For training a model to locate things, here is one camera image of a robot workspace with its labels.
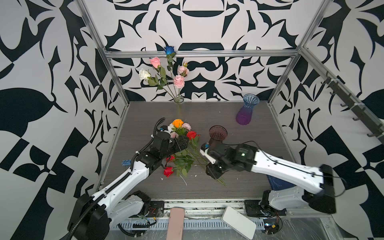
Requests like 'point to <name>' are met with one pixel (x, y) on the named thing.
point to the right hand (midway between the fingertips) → (208, 171)
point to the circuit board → (271, 225)
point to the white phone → (238, 222)
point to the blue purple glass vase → (244, 114)
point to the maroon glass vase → (217, 134)
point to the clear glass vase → (178, 99)
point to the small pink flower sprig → (183, 70)
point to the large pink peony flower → (179, 82)
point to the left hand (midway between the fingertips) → (184, 138)
